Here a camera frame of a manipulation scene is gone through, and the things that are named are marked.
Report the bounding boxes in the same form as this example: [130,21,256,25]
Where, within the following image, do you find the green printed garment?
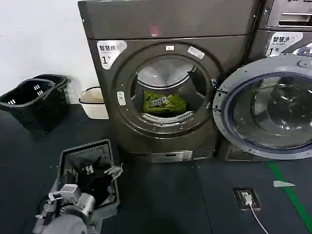
[142,89,188,115]

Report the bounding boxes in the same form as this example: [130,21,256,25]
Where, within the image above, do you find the grey laundry basket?
[52,138,121,220]

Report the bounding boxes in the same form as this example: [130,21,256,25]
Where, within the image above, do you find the grey stacked laundry machine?
[248,0,312,162]

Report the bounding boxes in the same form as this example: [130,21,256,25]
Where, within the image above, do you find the white charger cable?
[241,191,269,234]

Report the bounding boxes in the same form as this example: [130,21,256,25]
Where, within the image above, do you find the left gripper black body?
[90,173,115,208]

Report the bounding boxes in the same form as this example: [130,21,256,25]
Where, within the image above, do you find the black clothes with white print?
[65,156,118,208]

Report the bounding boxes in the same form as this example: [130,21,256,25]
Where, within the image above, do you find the grey front-load dryer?
[78,0,262,164]

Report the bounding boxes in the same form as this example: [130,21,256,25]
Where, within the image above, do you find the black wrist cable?
[54,197,62,219]

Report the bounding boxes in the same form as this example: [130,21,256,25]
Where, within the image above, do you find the grey tape scrap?
[273,180,296,188]

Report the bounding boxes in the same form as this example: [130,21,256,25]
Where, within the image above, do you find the black floor socket box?
[232,187,262,211]

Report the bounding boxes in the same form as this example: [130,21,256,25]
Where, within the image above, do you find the green floor tape line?
[266,160,312,233]

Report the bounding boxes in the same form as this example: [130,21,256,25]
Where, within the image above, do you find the large black plastic basket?
[0,78,69,135]

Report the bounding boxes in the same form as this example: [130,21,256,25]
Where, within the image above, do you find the white plastic basin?
[78,87,110,120]

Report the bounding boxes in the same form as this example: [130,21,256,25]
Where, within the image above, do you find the round glass dryer door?
[212,54,312,161]

